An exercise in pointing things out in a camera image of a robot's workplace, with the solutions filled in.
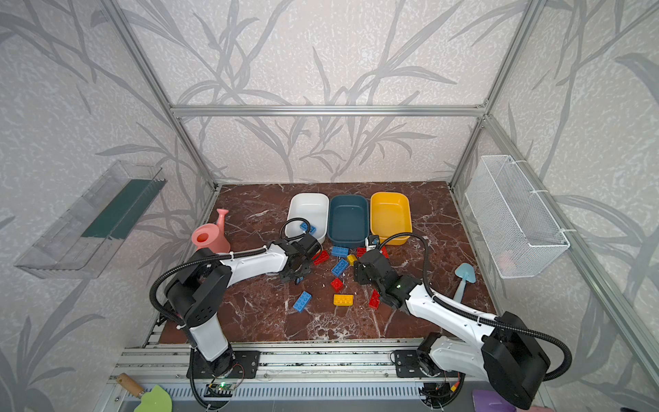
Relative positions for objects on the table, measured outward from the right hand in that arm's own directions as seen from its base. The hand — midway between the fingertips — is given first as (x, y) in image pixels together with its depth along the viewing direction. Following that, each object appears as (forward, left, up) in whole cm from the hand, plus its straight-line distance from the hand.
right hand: (362, 261), depth 85 cm
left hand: (+1, +22, -10) cm, 24 cm away
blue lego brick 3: (+2, +8, -9) cm, 12 cm away
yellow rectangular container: (+25, -14, -8) cm, 30 cm away
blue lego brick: (+20, +22, -8) cm, 31 cm away
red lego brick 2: (-10, -4, -9) cm, 14 cm away
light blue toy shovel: (-1, -38, -8) cm, 39 cm away
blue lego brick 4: (-10, +20, -8) cm, 24 cm away
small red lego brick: (-6, +8, -7) cm, 12 cm away
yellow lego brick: (-10, +7, -9) cm, 15 cm away
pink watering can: (+9, +53, +2) cm, 54 cm away
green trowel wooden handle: (-33, +65, -7) cm, 73 cm away
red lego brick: (+8, 0, -9) cm, 12 cm away
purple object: (-37, -33, -8) cm, 50 cm away
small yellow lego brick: (+5, +3, -8) cm, 10 cm away
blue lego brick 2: (+8, +8, -8) cm, 14 cm away
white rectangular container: (+30, +19, -8) cm, 37 cm away
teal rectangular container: (+23, +4, -8) cm, 24 cm away
